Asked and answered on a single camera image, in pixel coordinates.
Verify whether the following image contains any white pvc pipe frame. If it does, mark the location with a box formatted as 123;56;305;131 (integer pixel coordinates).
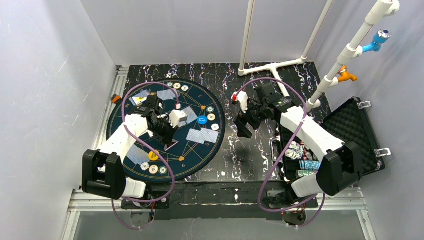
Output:
237;0;401;114

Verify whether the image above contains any face down community card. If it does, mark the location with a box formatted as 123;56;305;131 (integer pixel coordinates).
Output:
181;106;198;125
178;121;187;128

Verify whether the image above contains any yellow chip mat bottom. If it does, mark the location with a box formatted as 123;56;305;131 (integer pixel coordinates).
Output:
148;165;159;175

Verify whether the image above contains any white chip mat top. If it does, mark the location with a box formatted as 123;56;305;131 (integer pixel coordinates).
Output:
181;85;189;92

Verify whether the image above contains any yellow dealer button disc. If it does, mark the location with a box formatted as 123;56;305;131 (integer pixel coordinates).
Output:
148;151;159;161

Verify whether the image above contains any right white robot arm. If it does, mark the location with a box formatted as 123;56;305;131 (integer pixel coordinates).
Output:
231;78;363;200

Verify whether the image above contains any blue backed card mat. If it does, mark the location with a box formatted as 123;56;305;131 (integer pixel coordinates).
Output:
126;145;150;166
156;89;180;101

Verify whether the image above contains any orange clip on rail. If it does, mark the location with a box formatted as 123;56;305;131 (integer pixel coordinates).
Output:
110;94;122;104

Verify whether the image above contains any blue dealer button disc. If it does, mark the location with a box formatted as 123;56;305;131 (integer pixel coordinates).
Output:
197;115;208;125

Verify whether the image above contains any black poker chip case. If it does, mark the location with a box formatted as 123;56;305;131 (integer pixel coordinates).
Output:
277;97;391;182

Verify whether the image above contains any white chip mat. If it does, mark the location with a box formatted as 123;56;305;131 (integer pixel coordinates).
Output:
140;162;150;171
181;85;189;92
211;123;220;131

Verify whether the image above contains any yellow chip mat top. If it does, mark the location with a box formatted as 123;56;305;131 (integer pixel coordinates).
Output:
173;82;181;90

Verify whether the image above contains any blue chip stack in case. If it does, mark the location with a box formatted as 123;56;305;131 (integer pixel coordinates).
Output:
299;160;321;171

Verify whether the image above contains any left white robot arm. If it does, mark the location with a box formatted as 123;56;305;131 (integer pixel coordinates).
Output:
81;95;188;200

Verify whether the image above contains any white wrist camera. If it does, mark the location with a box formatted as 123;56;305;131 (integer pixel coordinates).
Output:
231;91;249;114
168;109;188;128

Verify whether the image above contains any yellow chip mat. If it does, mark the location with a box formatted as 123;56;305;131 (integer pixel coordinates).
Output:
207;113;216;121
148;165;159;175
173;82;181;90

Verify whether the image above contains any playing card deck box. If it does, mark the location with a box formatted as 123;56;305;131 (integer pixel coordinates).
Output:
129;89;151;106

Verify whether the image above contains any blue backed card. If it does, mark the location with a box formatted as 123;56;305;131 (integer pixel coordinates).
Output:
186;128;206;144

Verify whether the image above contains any white chip stack in case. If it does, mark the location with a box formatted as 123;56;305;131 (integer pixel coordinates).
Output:
285;141;304;160

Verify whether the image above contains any blue backed card mat top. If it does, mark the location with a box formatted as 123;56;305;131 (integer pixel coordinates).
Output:
156;89;180;101

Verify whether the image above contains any aluminium rail frame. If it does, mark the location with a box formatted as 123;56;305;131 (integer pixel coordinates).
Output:
61;65;379;240

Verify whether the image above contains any green chip mat bottom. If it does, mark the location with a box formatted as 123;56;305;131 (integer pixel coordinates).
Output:
158;166;168;175

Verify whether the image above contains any blue backed card mat bottom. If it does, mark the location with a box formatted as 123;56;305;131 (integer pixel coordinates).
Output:
126;145;150;166

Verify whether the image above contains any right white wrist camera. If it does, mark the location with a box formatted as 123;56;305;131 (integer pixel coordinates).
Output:
231;91;249;114

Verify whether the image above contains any round dark blue poker mat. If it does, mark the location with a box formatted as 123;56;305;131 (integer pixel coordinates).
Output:
106;78;226;183

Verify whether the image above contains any white chip mat bottom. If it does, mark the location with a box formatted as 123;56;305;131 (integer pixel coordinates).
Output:
140;162;150;171

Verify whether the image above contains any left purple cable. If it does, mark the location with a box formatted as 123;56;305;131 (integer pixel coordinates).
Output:
111;81;181;231

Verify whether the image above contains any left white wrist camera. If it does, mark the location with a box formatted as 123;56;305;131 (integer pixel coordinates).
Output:
168;109;188;128

